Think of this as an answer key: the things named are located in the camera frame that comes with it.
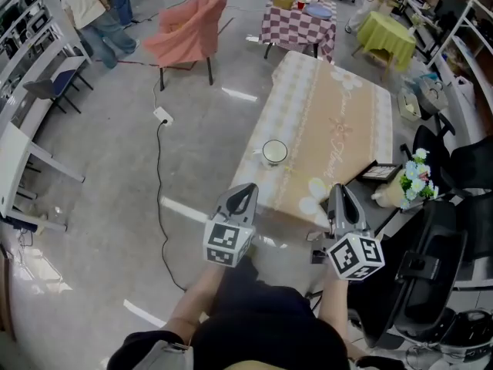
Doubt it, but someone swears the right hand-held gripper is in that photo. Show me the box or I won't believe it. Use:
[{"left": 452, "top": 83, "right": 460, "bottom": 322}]
[{"left": 325, "top": 183, "right": 386, "bottom": 282}]

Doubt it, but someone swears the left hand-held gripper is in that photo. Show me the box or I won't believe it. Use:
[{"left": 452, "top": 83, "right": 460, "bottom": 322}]
[{"left": 203, "top": 183, "right": 260, "bottom": 270}]

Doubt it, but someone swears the white enamel cup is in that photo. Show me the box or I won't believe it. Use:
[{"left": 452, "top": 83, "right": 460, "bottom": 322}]
[{"left": 252, "top": 139, "right": 289, "bottom": 170}]

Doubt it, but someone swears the person's right forearm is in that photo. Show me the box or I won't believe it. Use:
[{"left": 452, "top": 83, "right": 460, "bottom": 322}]
[{"left": 318, "top": 270, "right": 354, "bottom": 362}]

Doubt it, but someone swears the grey shoulder bag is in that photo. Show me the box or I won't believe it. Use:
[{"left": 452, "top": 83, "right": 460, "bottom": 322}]
[{"left": 141, "top": 339, "right": 194, "bottom": 370}]

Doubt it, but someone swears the person's left forearm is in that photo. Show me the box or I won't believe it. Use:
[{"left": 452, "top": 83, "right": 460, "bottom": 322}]
[{"left": 163, "top": 258, "right": 232, "bottom": 346}]

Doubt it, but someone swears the white vase with blue flowers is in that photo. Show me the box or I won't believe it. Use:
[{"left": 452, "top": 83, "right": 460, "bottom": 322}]
[{"left": 370, "top": 147, "right": 441, "bottom": 212}]

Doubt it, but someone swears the black office chair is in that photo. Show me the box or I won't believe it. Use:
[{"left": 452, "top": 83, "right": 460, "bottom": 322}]
[
  {"left": 348, "top": 200, "right": 493, "bottom": 370},
  {"left": 399, "top": 111, "right": 458, "bottom": 179},
  {"left": 438, "top": 136, "right": 493, "bottom": 264}
]

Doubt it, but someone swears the table with beige floral cloth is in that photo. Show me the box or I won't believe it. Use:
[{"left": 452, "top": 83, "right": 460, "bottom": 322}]
[{"left": 230, "top": 50, "right": 394, "bottom": 231}]

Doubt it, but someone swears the white power strip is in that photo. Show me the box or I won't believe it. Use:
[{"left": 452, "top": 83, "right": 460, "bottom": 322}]
[{"left": 152, "top": 106, "right": 175, "bottom": 127}]

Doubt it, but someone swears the person's black clothing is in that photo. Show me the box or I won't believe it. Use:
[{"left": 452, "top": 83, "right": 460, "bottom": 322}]
[{"left": 109, "top": 254, "right": 405, "bottom": 370}]

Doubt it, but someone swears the grey handbag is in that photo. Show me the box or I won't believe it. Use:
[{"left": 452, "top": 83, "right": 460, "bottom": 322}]
[{"left": 418, "top": 75, "right": 451, "bottom": 122}]

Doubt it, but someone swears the chair with pink cover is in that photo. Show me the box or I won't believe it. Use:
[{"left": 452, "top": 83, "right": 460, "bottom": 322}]
[{"left": 141, "top": 0, "right": 228, "bottom": 92}]

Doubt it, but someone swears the table with green cloth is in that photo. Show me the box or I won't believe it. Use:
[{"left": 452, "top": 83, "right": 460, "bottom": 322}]
[{"left": 351, "top": 10, "right": 418, "bottom": 73}]

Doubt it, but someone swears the table with checkered cloth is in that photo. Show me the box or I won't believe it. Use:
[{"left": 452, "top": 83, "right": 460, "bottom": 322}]
[{"left": 258, "top": 0, "right": 338, "bottom": 63}]

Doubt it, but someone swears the white shelf rack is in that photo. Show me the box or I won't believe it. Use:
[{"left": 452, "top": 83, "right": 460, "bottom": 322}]
[{"left": 400, "top": 0, "right": 493, "bottom": 144}]

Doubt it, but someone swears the blue plate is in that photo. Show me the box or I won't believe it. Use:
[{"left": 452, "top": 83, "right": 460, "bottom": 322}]
[{"left": 303, "top": 3, "right": 334, "bottom": 21}]

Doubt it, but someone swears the blue office chair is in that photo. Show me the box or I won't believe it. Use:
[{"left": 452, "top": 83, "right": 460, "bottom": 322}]
[{"left": 22, "top": 55, "right": 95, "bottom": 116}]

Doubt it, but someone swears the white side table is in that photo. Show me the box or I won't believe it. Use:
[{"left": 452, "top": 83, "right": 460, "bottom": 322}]
[{"left": 0, "top": 121, "right": 86, "bottom": 234}]

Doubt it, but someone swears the white storage shelf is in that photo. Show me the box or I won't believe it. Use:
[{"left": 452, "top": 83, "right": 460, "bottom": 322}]
[{"left": 0, "top": 0, "right": 94, "bottom": 130}]

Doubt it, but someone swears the black picture frame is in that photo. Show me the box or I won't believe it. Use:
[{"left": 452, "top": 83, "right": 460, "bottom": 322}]
[{"left": 354, "top": 160, "right": 404, "bottom": 185}]

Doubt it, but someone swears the black power cable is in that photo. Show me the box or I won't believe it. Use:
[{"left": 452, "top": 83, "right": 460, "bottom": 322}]
[{"left": 155, "top": 119, "right": 189, "bottom": 293}]

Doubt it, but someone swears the white power cable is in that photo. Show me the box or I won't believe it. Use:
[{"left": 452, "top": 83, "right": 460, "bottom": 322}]
[{"left": 152, "top": 66, "right": 164, "bottom": 109}]

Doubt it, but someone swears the red floor cable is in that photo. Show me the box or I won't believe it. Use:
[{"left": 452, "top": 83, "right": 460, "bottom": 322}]
[{"left": 94, "top": 57, "right": 198, "bottom": 72}]

